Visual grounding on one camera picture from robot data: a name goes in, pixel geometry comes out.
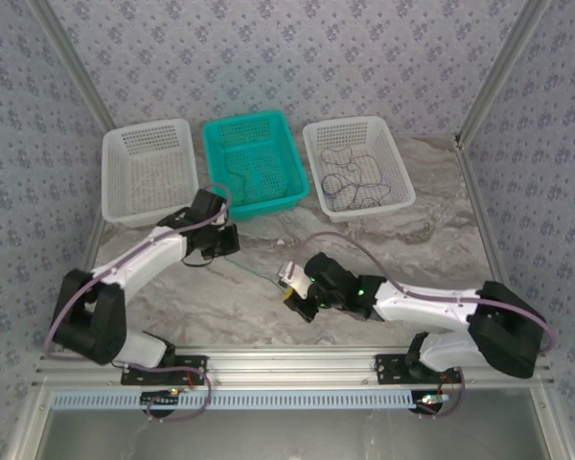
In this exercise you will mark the grey metal panel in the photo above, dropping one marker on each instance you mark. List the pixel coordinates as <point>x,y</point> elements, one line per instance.
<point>292,436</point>

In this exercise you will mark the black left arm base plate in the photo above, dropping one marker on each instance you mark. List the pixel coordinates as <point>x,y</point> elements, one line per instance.
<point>187,361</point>

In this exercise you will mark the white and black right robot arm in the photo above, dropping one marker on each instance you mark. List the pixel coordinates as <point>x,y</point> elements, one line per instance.
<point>421,306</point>

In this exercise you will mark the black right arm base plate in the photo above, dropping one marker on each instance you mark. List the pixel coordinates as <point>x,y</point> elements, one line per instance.
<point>390,366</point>

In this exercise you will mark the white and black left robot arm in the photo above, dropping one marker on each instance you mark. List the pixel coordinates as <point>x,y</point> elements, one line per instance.
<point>148,249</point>

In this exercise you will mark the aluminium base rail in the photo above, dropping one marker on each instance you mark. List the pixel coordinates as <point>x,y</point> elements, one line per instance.
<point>292,366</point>

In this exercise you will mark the teal perforated plastic basket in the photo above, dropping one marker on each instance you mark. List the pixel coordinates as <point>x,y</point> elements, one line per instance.
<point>263,144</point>

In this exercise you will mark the black controller board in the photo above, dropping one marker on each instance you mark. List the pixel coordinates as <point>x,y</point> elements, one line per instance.
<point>431,401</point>
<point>160,398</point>

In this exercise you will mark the aluminium frame post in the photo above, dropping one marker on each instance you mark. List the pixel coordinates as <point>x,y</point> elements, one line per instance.
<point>503,62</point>
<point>72,62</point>

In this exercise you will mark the white perforated plastic basket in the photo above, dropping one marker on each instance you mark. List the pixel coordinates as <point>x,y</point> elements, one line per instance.
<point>393,158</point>
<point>144,153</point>

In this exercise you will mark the aluminium table side rail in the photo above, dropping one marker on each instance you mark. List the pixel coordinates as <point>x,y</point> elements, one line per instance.
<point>481,215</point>
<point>92,242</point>

